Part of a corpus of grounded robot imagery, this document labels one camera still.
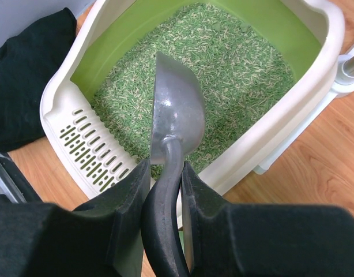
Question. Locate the black cloth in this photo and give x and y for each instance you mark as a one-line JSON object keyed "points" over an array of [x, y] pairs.
{"points": [[27, 63]]}

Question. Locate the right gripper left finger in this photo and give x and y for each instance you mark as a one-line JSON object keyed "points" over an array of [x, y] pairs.
{"points": [[99, 238]]}

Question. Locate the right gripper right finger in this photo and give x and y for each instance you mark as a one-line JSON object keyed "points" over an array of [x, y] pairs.
{"points": [[226, 239]]}

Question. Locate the cream green litter box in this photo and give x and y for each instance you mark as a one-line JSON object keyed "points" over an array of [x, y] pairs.
{"points": [[309, 35]]}

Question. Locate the grey metal scoop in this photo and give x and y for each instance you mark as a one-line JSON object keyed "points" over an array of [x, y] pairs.
{"points": [[178, 126]]}

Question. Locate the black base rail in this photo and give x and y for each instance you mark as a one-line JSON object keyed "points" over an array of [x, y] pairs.
{"points": [[14, 187]]}

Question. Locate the white clothes rack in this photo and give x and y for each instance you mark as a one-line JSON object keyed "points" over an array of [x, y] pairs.
{"points": [[342, 86]]}

